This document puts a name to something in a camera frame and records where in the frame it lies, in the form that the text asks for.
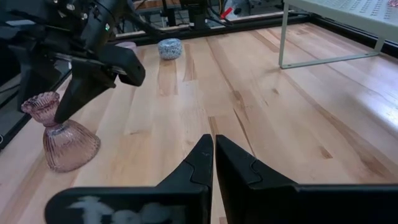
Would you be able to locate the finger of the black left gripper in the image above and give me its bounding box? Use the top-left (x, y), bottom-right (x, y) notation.
top-left (12, 46), bottom-right (42, 109)
top-left (54, 66), bottom-right (118, 123)

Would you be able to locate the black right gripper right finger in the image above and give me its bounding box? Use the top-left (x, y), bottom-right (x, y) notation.
top-left (214, 134), bottom-right (398, 224)

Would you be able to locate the blue patterned candle tin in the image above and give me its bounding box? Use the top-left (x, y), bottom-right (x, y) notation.
top-left (157, 37), bottom-right (184, 61)

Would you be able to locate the red handle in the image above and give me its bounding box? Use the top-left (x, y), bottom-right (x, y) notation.
top-left (220, 6), bottom-right (234, 20)

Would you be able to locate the green perforated metal shelf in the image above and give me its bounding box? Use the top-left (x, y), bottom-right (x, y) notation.
top-left (278, 0), bottom-right (398, 70)

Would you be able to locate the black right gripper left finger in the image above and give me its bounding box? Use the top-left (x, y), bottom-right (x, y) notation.
top-left (44, 133), bottom-right (215, 224)

